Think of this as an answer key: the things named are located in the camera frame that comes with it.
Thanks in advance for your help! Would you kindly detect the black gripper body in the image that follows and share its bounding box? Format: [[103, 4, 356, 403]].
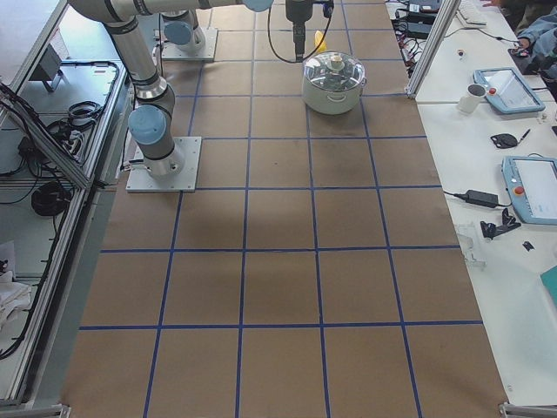
[[285, 0, 312, 23]]

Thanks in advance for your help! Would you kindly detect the yellow corn cob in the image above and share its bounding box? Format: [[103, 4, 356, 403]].
[[314, 30, 327, 54]]

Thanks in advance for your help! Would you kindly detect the glass pot lid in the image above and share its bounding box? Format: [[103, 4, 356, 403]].
[[304, 51, 367, 92]]

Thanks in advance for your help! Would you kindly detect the white cooking pot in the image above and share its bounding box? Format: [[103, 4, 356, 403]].
[[302, 68, 365, 115]]

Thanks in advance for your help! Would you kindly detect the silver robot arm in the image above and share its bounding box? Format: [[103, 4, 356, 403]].
[[70, 1, 236, 177], [161, 10, 205, 53]]

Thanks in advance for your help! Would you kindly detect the white mug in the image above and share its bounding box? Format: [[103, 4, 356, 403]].
[[457, 84, 487, 114]]

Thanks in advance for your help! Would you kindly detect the upper teach pendant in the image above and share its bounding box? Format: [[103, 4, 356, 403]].
[[473, 67, 546, 115]]

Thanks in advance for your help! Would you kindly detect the teach pendant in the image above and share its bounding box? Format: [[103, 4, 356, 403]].
[[501, 156, 556, 226], [473, 67, 546, 115]]

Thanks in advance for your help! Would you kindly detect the black round pouch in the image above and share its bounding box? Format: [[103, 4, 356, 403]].
[[490, 133, 519, 149]]

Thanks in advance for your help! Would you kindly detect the person in blue jacket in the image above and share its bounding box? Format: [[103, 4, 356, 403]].
[[516, 1, 556, 69]]

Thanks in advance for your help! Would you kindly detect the black power adapter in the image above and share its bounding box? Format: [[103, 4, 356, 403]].
[[465, 190, 499, 208]]

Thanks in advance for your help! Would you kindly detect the grey metal box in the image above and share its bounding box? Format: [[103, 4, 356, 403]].
[[30, 44, 64, 92]]

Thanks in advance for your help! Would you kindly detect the black pen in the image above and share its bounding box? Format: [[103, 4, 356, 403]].
[[518, 129, 531, 143]]

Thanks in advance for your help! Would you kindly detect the clear acrylic stand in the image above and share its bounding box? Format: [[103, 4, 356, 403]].
[[454, 223, 487, 270]]

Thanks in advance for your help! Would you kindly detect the lower teach pendant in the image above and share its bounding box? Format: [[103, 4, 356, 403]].
[[501, 156, 556, 226]]

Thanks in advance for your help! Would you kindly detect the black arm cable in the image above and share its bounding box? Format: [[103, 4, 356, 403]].
[[266, 3, 323, 64]]

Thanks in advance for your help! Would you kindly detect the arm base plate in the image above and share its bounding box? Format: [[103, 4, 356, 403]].
[[126, 137, 202, 192], [162, 27, 218, 62]]

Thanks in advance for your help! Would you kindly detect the aluminium frame post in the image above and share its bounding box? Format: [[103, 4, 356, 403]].
[[406, 0, 460, 98]]

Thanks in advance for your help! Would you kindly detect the black clamp bracket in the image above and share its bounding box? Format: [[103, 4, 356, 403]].
[[480, 208, 521, 239]]

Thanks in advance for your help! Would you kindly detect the coiled black cable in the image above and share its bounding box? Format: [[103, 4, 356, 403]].
[[30, 181, 72, 218]]

